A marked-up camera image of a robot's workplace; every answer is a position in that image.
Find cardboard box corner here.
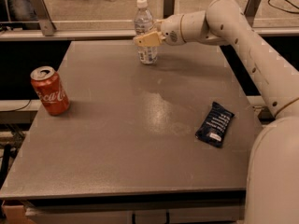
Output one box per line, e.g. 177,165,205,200
1,201,36,224

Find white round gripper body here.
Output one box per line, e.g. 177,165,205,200
161,14,185,46

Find clear plastic water bottle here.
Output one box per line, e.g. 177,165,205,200
134,0,158,64

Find white rail beam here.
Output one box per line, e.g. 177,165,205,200
0,27,299,41

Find dark blue snack packet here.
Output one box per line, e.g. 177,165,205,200
195,102,235,147

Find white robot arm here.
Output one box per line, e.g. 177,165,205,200
134,0,299,224

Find metal bracket post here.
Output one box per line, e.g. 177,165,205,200
30,0,56,36
244,0,262,26
163,0,175,18

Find black floor cable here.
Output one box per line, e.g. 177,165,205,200
264,0,299,16

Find left metal bracket post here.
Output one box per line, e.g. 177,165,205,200
30,0,56,36

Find middle metal bracket post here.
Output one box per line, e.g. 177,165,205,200
163,0,175,18

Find right metal bracket post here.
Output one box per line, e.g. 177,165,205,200
244,0,262,26

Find seated person in jeans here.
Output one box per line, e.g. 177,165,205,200
0,0,39,30

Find red Coca-Cola can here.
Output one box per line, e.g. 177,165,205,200
30,66,70,116

